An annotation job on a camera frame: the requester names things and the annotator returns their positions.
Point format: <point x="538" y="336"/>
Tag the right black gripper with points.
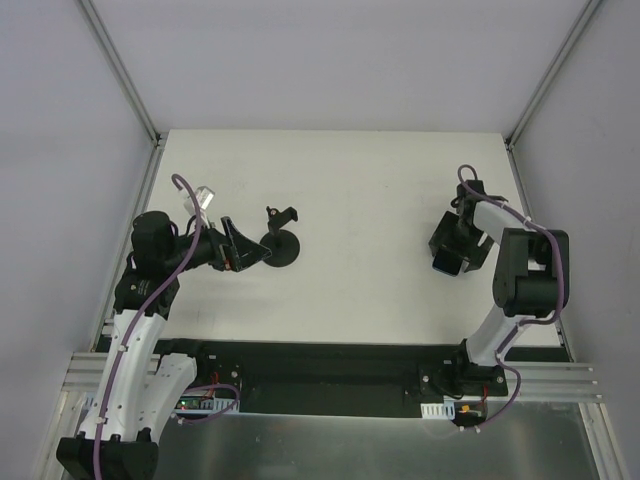
<point x="455" y="245"/>

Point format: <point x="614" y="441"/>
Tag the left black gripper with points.
<point x="227" y="250"/>

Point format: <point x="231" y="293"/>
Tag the blue phone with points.
<point x="447" y="262"/>

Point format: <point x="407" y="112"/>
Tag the black phone stand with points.
<point x="283" y="244"/>

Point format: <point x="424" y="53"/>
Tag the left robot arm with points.
<point x="119" y="437"/>

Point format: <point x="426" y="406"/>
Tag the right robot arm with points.
<point x="530" y="284"/>

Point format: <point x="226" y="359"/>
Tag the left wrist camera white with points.
<point x="203" y="195"/>

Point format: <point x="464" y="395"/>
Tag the right aluminium frame post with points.
<point x="567" y="46"/>

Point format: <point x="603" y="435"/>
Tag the aluminium frame post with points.
<point x="567" y="46"/>
<point x="109" y="50"/>

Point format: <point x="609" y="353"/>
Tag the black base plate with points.
<point x="356" y="380"/>

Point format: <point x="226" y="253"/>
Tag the left white cable duct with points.
<point x="193" y="405"/>

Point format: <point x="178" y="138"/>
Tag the white cable duct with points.
<point x="193" y="405"/>
<point x="438" y="411"/>

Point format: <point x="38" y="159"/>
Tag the right white cable duct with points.
<point x="438" y="411"/>

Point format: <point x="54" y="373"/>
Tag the left aluminium frame post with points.
<point x="109" y="50"/>

